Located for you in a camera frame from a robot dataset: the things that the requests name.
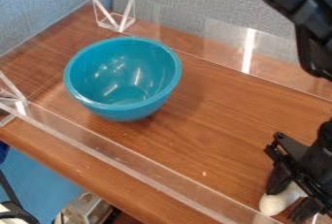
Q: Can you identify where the clear acrylic back barrier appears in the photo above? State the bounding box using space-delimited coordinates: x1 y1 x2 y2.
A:
126 6 332 102

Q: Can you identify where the clear acrylic barrier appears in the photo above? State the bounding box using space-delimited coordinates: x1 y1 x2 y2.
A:
0 98 281 224
126 6 332 102

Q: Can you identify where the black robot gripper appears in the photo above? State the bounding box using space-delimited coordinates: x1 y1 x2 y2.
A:
265 118 332 222

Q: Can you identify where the clear acrylic front barrier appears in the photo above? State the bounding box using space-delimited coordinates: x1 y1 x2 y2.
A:
0 98 281 224

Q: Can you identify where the white toy mushroom brown cap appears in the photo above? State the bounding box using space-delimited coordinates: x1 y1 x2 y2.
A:
260 182 308 216

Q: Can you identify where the white power strip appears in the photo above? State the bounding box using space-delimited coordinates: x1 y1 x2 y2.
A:
54 192 114 224

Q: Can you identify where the clear acrylic corner bracket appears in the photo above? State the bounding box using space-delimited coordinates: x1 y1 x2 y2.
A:
93 0 137 33

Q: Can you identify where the clear acrylic left bracket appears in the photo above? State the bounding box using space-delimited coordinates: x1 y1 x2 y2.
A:
0 71 28 127

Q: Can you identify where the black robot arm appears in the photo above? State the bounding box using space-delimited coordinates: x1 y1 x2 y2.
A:
265 0 332 224

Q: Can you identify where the blue plastic bowl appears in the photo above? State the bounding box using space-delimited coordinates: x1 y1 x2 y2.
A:
63 37 182 121

